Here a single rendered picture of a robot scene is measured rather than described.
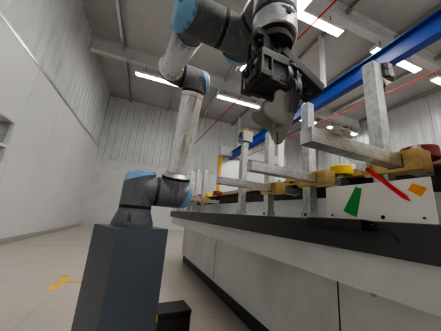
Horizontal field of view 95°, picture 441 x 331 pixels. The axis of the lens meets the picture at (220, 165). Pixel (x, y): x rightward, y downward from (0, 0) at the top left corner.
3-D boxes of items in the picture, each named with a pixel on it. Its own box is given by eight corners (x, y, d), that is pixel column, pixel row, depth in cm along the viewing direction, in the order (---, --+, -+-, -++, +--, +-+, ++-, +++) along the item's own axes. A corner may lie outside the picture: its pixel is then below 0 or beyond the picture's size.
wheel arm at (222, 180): (218, 185, 82) (219, 175, 83) (215, 186, 85) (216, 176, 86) (300, 197, 99) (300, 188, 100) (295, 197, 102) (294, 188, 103)
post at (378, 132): (394, 224, 49) (373, 57, 60) (377, 224, 52) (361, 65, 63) (401, 225, 50) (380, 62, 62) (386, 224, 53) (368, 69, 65)
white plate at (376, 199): (438, 224, 41) (429, 176, 43) (326, 219, 64) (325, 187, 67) (439, 224, 41) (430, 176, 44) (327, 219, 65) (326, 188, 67)
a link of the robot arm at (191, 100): (153, 201, 114) (180, 67, 110) (184, 204, 120) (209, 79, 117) (155, 210, 100) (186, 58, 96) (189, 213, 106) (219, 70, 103)
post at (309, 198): (310, 221, 71) (307, 100, 83) (302, 220, 74) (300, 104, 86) (317, 222, 72) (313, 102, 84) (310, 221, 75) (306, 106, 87)
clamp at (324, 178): (323, 183, 67) (323, 168, 68) (294, 187, 79) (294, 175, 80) (336, 186, 69) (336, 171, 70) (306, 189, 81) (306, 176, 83)
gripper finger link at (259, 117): (246, 143, 37) (249, 98, 39) (273, 150, 39) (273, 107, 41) (256, 138, 34) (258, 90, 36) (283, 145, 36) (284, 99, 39)
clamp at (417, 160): (422, 168, 45) (419, 146, 46) (360, 176, 57) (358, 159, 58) (435, 172, 47) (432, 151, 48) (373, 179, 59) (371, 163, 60)
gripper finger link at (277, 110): (256, 138, 34) (258, 90, 36) (283, 145, 36) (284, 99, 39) (267, 131, 31) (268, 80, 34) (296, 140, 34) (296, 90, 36)
